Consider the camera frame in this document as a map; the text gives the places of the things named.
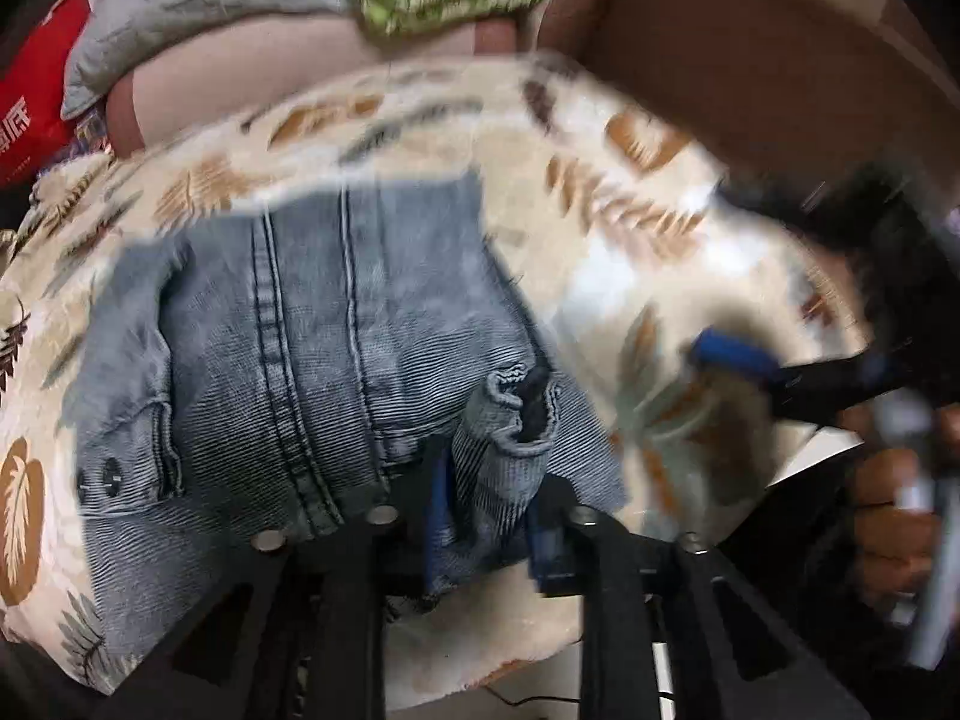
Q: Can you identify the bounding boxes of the blue denim pants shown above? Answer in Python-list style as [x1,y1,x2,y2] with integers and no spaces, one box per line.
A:
[64,169,631,601]

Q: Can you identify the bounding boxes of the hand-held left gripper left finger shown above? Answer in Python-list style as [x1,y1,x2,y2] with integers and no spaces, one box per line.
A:
[97,450,452,720]

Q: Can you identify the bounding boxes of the grey quilted pillow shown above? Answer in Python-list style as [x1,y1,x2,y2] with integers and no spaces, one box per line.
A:
[60,0,361,121]

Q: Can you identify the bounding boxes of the red paper bag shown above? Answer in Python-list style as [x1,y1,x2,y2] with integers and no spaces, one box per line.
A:
[0,0,95,192]

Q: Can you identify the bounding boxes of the leaf printed blanket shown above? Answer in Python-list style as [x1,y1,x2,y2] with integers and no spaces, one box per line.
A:
[0,52,878,698]

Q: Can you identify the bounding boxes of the person's right hand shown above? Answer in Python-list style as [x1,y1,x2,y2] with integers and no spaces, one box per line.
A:
[840,405,946,616]

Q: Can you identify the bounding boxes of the colourful small packet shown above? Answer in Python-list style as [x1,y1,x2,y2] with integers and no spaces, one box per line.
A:
[71,109,113,155]

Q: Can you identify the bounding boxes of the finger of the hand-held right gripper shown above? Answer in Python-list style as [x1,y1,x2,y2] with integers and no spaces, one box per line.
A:
[686,326,901,428]
[712,176,886,256]

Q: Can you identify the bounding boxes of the brown cardboard box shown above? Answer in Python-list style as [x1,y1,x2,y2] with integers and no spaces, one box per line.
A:
[536,0,960,200]

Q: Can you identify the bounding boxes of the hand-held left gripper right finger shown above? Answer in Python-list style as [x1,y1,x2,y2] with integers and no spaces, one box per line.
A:
[517,371,871,720]

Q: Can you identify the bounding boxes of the black cable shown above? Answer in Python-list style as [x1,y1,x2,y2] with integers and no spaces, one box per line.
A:
[480,682,586,713]

